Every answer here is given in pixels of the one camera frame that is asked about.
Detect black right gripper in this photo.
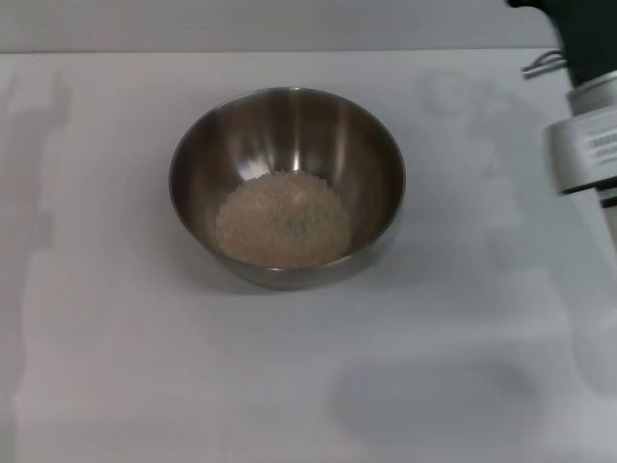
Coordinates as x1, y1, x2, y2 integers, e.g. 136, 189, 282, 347
505, 0, 617, 91

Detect stainless steel mixing bowl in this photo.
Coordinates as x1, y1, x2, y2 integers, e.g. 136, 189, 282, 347
168, 86, 407, 291

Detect white rice grains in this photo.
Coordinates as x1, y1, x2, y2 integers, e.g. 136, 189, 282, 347
214, 169, 353, 270

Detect grey wire bundle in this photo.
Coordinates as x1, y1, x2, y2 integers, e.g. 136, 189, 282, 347
522, 49, 570, 81

